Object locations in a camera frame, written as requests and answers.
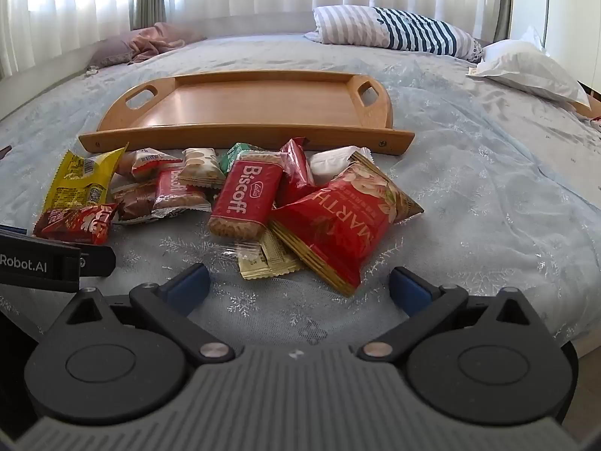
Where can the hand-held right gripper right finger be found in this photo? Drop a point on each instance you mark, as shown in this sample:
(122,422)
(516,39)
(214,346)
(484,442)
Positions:
(411,289)

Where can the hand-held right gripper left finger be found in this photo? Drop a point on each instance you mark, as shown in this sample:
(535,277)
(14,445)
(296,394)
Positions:
(188,286)

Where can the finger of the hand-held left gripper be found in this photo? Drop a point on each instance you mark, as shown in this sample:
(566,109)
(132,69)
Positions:
(98,261)

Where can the long red snack bar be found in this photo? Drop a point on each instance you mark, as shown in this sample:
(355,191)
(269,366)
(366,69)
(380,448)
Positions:
(75,223)

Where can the gold snack packet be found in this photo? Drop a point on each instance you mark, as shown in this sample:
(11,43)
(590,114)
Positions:
(279,253)
(251,263)

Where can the brown nut bar packet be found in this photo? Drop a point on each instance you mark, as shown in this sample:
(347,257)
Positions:
(134,202)

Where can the yellow snack packet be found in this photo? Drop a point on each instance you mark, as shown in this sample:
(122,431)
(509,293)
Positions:
(77,178)

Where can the small red biscuit packet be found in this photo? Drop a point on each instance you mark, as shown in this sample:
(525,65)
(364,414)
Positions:
(176,192)

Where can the large red nut packet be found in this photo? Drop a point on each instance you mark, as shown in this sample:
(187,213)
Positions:
(338,225)

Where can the large red biscuit pack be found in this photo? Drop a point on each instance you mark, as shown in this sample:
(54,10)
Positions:
(244,195)

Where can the pink pastry packet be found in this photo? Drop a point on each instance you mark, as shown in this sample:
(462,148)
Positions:
(145,162)

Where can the beige nougat packet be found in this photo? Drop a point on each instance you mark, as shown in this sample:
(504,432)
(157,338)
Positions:
(202,167)

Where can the green snack packet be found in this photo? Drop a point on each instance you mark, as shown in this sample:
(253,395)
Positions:
(234,152)

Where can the white snack packet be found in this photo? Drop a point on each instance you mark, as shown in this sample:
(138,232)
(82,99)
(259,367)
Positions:
(331,164)

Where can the dark red snack packet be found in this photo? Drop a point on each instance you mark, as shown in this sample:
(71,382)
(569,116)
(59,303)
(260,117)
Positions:
(296,169)

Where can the wooden tray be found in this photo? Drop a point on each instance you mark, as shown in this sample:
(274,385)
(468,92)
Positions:
(258,103)

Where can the purple pillow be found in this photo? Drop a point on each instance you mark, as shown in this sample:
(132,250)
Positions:
(112,49)

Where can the pink cloth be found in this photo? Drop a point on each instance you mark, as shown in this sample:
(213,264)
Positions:
(164,37)

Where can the striped pillow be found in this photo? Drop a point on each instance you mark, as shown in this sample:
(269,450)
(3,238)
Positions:
(399,30)

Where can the grey curved pole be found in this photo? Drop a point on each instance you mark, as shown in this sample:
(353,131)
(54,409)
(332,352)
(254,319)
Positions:
(546,4)

